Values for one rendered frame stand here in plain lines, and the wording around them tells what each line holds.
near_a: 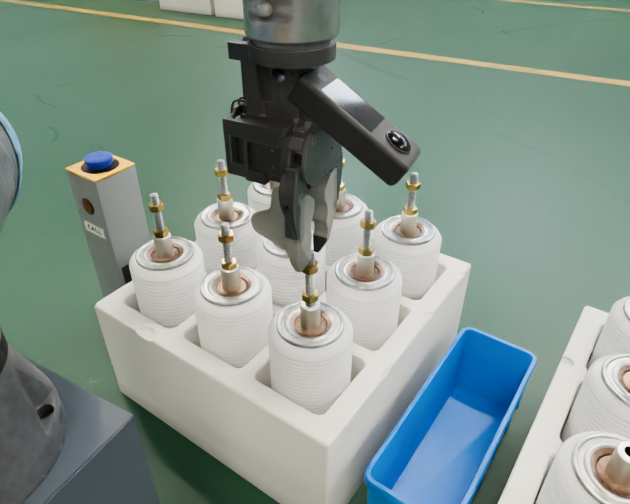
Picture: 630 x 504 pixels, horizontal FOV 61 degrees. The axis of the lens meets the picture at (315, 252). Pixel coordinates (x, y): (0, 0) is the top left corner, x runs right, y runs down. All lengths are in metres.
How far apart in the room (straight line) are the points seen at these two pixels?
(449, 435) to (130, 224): 0.57
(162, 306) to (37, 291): 0.48
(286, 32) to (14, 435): 0.34
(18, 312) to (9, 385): 0.71
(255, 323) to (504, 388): 0.40
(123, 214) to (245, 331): 0.30
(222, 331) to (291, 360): 0.11
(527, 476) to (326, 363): 0.22
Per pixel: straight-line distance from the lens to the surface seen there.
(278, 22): 0.42
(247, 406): 0.63
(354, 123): 0.43
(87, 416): 0.49
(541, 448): 0.62
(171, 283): 0.70
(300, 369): 0.58
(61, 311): 1.10
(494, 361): 0.83
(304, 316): 0.58
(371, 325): 0.67
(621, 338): 0.70
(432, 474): 0.79
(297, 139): 0.44
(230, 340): 0.65
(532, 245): 1.26
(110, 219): 0.84
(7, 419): 0.43
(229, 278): 0.64
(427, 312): 0.74
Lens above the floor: 0.66
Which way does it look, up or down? 35 degrees down
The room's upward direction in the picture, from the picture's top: straight up
